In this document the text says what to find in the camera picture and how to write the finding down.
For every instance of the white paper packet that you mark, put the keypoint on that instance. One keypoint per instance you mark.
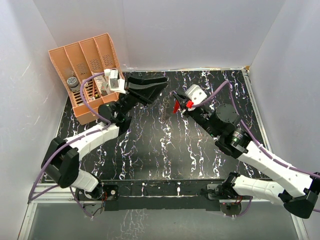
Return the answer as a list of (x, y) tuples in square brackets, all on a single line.
[(99, 79)]

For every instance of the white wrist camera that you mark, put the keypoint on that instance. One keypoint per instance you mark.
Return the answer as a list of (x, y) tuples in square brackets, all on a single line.
[(115, 84), (196, 94)]

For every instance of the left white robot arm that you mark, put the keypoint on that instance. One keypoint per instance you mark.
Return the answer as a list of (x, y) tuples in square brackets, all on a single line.
[(62, 159)]

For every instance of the orange plastic desk organizer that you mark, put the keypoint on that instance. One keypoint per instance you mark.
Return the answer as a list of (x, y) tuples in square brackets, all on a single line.
[(81, 60)]

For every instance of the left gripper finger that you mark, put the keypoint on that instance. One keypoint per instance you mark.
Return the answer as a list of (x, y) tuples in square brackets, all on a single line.
[(134, 83), (155, 95)]

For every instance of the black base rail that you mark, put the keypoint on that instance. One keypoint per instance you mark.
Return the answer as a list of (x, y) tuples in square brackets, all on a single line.
[(181, 194)]

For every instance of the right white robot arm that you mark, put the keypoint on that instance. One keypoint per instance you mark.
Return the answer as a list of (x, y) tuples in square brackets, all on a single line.
[(296, 191)]

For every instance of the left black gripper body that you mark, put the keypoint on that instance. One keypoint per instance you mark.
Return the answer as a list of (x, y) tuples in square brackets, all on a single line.
[(127, 103)]

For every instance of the black jar white lid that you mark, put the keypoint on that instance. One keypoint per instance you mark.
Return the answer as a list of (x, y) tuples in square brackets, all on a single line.
[(73, 84)]

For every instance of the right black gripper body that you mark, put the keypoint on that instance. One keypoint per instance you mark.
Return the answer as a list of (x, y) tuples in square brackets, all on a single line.
[(201, 116)]

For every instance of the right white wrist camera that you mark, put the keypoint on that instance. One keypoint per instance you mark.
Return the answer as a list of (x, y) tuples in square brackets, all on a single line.
[(196, 94)]

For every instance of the small white red box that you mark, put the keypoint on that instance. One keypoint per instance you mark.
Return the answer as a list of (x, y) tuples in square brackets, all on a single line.
[(104, 89)]

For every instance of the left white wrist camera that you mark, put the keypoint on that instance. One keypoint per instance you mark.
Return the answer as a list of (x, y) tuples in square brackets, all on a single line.
[(115, 84)]

